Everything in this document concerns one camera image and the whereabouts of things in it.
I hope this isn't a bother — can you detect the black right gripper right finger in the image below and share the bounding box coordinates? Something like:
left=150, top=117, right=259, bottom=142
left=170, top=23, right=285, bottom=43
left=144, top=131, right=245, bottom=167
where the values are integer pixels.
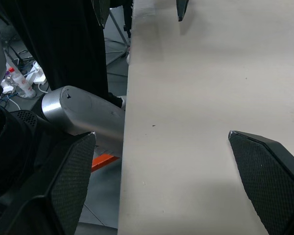
left=228, top=130, right=294, bottom=235

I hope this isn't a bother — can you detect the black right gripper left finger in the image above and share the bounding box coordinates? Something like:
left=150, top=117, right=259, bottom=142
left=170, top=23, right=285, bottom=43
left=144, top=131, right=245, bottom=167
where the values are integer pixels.
left=0, top=131, right=97, bottom=235

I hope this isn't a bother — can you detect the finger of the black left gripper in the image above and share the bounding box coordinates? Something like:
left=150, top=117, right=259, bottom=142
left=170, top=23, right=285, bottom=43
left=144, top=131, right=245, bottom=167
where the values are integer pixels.
left=91, top=0, right=110, bottom=29
left=175, top=0, right=190, bottom=23

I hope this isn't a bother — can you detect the orange bar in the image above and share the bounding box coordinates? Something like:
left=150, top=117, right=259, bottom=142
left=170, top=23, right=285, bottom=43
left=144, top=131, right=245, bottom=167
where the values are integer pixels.
left=91, top=154, right=120, bottom=173

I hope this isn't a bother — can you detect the person's black trouser leg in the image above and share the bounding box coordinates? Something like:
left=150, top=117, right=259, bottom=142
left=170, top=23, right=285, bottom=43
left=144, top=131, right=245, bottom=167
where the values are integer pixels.
left=4, top=0, right=109, bottom=98

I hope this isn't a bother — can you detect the black robot waist housing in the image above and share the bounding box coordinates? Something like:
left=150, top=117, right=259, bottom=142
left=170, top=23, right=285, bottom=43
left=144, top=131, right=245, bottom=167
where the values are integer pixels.
left=0, top=85, right=64, bottom=204

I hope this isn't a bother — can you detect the silver robot leg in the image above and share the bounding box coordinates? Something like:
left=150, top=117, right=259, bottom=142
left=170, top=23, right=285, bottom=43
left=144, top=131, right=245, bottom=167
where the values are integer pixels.
left=41, top=85, right=126, bottom=157

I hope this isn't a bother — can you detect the black shoe with white sole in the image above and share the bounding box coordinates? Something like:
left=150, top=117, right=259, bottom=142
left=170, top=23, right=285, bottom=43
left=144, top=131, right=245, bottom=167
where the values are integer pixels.
left=107, top=92, right=127, bottom=109

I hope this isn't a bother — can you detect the clear bottle with red cap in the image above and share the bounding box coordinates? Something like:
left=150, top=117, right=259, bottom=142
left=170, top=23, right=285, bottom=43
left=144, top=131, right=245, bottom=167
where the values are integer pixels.
left=6, top=67, right=37, bottom=99

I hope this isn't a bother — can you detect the grey metal frame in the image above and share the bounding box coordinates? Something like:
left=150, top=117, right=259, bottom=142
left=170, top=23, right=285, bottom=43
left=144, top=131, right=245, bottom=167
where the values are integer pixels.
left=104, top=0, right=131, bottom=67

